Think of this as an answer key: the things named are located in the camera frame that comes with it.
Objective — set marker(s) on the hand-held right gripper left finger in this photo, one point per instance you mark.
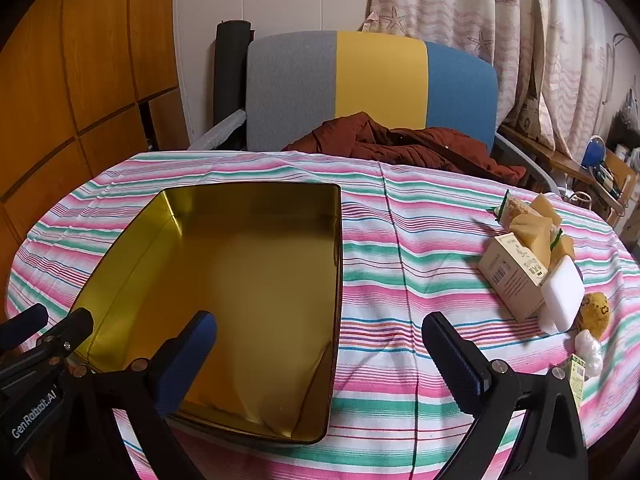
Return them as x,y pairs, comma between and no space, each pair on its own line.
192,355

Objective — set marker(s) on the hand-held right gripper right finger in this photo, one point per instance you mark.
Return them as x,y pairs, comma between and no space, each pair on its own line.
452,360

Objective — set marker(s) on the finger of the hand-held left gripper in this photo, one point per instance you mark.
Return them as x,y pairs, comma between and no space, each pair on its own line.
70,332
27,321

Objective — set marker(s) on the gold tin box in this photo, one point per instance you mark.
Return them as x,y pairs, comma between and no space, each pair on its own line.
240,270

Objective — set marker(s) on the cream cardboard box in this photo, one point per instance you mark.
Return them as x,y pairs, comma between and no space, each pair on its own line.
515,280

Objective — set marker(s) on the green label packet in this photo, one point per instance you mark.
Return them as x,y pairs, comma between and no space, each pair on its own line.
576,372

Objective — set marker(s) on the white foam block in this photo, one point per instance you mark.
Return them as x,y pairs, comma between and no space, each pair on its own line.
562,297

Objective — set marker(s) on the white plastic packet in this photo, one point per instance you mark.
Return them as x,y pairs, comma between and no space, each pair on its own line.
590,352

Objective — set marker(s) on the yellow sponge block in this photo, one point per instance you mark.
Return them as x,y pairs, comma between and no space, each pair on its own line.
545,207
532,237
565,249

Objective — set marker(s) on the yellow plush ball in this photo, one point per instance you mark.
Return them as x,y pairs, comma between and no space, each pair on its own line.
595,312

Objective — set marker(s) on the rice cracker packet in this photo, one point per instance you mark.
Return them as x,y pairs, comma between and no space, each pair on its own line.
509,208

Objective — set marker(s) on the striped tablecloth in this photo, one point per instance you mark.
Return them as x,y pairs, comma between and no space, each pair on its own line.
400,285

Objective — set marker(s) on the brown jacket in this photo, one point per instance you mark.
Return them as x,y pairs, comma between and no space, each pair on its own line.
400,147

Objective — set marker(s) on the white foam tube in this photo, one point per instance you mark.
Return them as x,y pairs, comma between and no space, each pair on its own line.
220,130

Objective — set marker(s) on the wooden side table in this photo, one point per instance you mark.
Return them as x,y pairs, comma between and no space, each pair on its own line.
545,152

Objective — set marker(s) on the brown cardboard box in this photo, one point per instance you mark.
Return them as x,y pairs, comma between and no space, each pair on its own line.
620,172

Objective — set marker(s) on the small blue chair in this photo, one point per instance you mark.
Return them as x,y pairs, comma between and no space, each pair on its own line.
595,152

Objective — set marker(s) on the printed cardboard box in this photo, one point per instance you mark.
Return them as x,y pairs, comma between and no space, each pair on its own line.
531,117

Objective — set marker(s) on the wooden wardrobe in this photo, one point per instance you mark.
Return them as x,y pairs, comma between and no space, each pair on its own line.
75,60

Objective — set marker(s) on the black rolled mat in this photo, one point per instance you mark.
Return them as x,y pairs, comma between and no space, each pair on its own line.
227,70

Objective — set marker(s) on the grey yellow blue chair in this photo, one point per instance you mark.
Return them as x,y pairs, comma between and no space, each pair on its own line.
380,80

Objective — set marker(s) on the clear plastic bag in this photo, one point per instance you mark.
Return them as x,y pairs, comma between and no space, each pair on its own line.
627,115

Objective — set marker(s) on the patterned curtain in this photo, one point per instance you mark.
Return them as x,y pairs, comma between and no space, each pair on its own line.
500,20

